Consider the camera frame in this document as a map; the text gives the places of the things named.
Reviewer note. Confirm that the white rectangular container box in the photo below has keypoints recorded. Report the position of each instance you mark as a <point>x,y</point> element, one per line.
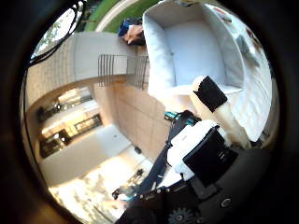
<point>193,53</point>

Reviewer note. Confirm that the dark blue tripod stand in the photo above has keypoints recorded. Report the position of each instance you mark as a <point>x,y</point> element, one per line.
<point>160,161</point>

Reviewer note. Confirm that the black patio chair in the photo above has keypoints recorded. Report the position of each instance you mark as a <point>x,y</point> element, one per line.
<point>115,70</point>

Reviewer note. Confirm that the person in blue shirt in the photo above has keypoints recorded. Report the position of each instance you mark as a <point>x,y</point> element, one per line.
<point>132,31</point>

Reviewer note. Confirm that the tree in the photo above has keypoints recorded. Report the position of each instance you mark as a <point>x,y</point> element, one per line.
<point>53,34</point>

